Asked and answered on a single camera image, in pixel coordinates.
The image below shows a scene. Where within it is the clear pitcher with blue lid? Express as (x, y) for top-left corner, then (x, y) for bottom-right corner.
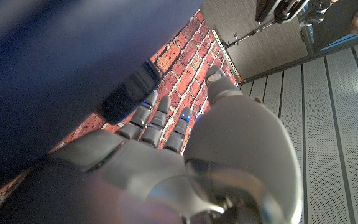
(0, 0), (204, 200)

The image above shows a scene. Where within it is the black door handle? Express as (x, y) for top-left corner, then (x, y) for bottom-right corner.
(222, 21), (277, 50)

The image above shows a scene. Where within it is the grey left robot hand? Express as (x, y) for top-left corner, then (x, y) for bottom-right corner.
(283, 0), (334, 26)

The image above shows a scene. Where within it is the red brick printed backdrop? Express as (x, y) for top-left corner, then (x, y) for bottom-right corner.
(0, 11), (239, 215)

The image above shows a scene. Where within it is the dark wooden door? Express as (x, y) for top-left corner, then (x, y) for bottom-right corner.
(200, 0), (311, 82)

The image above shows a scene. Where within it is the perforated metal backdrop rail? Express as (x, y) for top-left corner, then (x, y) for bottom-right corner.
(211, 29), (242, 84)

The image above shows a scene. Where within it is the black stapler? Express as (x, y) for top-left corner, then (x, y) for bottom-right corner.
(255, 0), (309, 24)

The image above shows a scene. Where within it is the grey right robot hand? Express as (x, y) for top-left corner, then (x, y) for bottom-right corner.
(0, 65), (304, 224)

